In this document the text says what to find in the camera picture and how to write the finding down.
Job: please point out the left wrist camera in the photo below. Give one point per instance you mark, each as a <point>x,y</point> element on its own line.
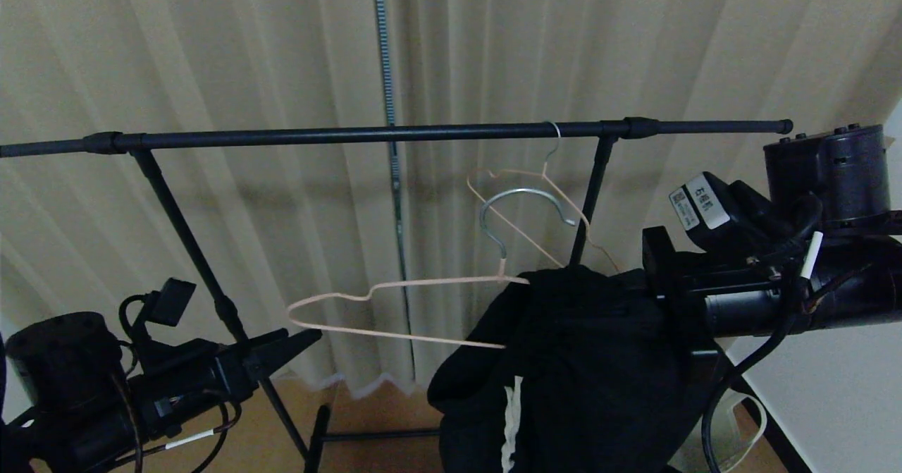
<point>169,300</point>

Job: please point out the beige curtain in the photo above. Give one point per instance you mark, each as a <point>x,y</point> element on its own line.
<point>211,36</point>

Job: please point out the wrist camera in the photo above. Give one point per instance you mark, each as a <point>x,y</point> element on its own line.
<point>712,209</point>
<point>169,300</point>

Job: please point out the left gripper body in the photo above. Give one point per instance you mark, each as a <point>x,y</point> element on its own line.
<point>197,381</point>

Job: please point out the white laundry basket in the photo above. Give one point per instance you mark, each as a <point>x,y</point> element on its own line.
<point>761,424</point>

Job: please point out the pink clothes hanger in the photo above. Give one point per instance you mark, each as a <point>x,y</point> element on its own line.
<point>521,192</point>
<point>564,196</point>

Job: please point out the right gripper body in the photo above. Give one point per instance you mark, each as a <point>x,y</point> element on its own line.
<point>747,304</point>

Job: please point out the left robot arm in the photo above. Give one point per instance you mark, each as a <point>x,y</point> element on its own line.
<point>63,360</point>

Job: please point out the black clothes rack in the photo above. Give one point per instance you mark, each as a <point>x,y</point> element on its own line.
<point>282,136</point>

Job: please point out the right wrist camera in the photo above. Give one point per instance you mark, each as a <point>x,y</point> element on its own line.
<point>712,209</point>

